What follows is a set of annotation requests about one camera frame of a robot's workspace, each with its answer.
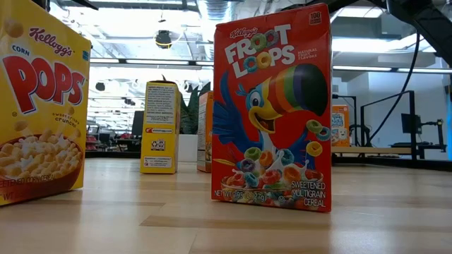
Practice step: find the orange Mini-Wheats cereal box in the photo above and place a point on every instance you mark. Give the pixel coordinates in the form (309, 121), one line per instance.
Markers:
(340, 134)
(205, 141)

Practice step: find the red Froot Loops cereal box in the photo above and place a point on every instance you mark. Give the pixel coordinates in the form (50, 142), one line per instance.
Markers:
(272, 106)

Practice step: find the yellow Corn Pops cereal box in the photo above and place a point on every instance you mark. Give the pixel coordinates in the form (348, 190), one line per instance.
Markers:
(42, 106)
(160, 148)

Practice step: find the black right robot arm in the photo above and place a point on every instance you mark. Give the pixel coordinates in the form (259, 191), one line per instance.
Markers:
(431, 24)

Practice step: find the black-framed wooden shelf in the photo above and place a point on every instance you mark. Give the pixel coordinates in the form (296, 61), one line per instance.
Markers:
(370, 150)

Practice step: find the green plant in white pot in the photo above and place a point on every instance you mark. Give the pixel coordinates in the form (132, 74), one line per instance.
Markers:
(188, 148)

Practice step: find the black monitor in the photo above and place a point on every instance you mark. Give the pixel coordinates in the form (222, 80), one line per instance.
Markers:
(137, 123)
(406, 123)

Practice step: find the black ceiling dome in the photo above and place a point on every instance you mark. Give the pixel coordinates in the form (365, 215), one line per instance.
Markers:
(163, 39)

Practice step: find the black round ceiling fixture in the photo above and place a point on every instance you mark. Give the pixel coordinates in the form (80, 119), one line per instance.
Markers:
(100, 86)

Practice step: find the black desk stand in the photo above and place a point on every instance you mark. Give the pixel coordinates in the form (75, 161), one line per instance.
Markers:
(439, 137)

